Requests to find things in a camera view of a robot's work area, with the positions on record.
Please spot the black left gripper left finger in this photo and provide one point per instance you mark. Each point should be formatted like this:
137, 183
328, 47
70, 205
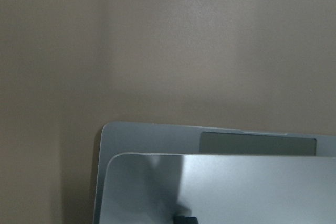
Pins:
179, 220

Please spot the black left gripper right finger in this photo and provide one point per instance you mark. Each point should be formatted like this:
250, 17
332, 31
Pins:
190, 220

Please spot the grey laptop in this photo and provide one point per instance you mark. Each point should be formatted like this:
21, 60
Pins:
149, 173

